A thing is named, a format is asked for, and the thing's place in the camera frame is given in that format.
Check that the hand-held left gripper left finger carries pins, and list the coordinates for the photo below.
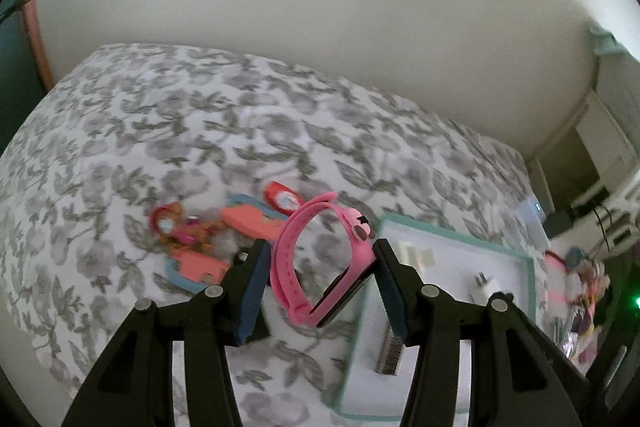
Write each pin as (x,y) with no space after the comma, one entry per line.
(250,302)

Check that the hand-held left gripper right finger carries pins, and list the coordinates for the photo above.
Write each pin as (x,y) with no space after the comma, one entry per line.
(395,302)

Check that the grey ribbed small object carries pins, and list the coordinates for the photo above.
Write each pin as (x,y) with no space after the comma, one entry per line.
(390,357)

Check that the pink smartwatch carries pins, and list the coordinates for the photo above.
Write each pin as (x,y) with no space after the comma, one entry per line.
(285,257)

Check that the coral and blue foam piece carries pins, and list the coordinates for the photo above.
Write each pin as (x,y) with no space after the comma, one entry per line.
(195,268)

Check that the white tray with teal rim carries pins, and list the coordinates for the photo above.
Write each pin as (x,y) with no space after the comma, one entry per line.
(450,267)

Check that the coral and blue toy knife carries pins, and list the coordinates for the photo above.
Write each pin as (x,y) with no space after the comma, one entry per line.
(250,224)

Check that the white charger plug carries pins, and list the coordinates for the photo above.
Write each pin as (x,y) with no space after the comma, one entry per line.
(487,292)

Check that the small red bottle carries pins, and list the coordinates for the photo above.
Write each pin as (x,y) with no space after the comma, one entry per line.
(280,198)

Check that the orange doll toy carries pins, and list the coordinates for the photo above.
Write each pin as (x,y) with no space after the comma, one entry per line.
(170,222)

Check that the pile of colourful toys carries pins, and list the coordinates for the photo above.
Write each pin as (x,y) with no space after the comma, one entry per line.
(582,279)

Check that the white device with light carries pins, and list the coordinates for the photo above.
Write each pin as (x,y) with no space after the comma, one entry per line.
(532,212)

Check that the black power adapter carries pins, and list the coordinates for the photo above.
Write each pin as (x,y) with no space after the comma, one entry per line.
(557,222)

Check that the grey floral blanket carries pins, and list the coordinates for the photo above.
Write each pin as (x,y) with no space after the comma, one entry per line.
(150,132)

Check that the teal door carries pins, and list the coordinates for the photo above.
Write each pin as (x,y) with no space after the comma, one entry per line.
(12,72)

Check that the teal cloth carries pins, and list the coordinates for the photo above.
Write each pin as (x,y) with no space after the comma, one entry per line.
(602,39)

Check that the pink door frame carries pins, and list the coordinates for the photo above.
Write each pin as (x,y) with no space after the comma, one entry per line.
(39,42)

